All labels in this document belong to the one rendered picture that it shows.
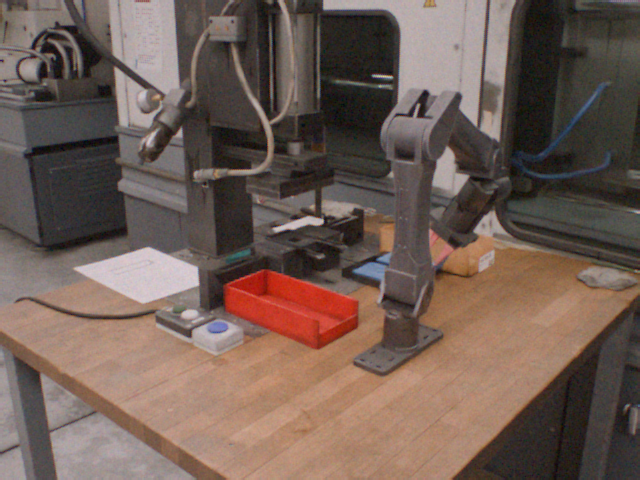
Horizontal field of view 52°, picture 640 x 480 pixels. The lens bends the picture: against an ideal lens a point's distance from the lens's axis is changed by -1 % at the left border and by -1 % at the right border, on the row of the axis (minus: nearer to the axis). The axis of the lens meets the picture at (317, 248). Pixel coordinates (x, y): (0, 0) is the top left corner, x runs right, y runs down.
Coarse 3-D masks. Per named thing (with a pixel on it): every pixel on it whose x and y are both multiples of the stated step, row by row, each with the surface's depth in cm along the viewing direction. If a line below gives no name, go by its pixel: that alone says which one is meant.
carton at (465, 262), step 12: (384, 228) 164; (384, 240) 165; (480, 240) 160; (492, 240) 158; (432, 252) 156; (456, 252) 152; (468, 252) 149; (480, 252) 161; (492, 252) 158; (444, 264) 155; (456, 264) 152; (468, 264) 150; (480, 264) 155; (492, 264) 160; (468, 276) 151
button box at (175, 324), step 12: (36, 300) 138; (72, 312) 132; (144, 312) 132; (156, 312) 127; (168, 312) 127; (204, 312) 127; (156, 324) 128; (168, 324) 125; (180, 324) 122; (192, 324) 122; (204, 324) 123; (180, 336) 123
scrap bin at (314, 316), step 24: (240, 288) 136; (264, 288) 141; (288, 288) 137; (312, 288) 132; (240, 312) 131; (264, 312) 126; (288, 312) 122; (312, 312) 133; (336, 312) 130; (288, 336) 123; (312, 336) 119; (336, 336) 123
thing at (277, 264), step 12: (336, 240) 156; (264, 252) 146; (324, 252) 154; (336, 252) 157; (276, 264) 144; (288, 264) 145; (300, 264) 148; (312, 264) 156; (324, 264) 155; (336, 264) 158; (300, 276) 149
